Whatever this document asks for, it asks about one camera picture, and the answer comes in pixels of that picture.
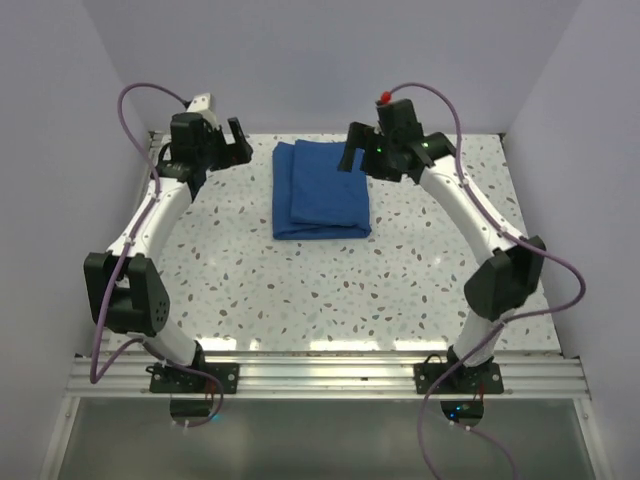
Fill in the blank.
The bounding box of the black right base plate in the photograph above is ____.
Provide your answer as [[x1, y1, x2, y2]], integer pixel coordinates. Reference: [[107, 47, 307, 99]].
[[413, 362, 505, 395]]

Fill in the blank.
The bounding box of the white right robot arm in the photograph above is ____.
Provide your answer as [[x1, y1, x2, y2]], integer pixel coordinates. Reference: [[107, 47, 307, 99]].
[[338, 122, 545, 394]]

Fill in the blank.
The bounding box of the aluminium left side rail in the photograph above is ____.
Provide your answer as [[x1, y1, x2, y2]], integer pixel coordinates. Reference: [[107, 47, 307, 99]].
[[130, 129, 166, 201]]

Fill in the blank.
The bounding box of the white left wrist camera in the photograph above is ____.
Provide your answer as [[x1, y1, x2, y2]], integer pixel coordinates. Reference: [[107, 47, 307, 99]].
[[186, 93, 219, 129]]

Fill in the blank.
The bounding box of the aluminium rail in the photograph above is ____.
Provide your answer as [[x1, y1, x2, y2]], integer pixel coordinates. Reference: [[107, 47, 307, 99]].
[[64, 352, 590, 400], [130, 129, 166, 201]]

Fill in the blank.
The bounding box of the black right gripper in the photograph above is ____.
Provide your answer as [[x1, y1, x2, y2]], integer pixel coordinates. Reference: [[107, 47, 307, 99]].
[[338, 122, 402, 184]]

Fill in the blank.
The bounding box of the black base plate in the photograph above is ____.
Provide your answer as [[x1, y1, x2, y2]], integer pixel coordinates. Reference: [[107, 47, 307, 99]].
[[413, 362, 505, 395], [145, 363, 240, 394]]

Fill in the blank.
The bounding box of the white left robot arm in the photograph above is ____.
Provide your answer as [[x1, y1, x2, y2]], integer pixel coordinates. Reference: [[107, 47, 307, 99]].
[[83, 112, 253, 393]]

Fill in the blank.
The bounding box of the aluminium front rail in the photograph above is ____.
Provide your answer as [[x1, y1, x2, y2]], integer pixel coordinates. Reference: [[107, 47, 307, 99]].
[[64, 352, 590, 400]]

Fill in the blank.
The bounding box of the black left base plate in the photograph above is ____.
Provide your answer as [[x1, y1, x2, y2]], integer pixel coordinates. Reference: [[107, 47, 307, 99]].
[[145, 363, 240, 394]]

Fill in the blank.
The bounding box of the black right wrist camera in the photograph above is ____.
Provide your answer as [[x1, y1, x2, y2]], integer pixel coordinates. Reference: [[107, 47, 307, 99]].
[[376, 91, 423, 138]]

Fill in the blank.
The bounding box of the blue surgical cloth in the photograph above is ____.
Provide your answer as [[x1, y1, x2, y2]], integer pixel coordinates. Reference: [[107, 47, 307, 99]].
[[272, 139, 371, 240]]

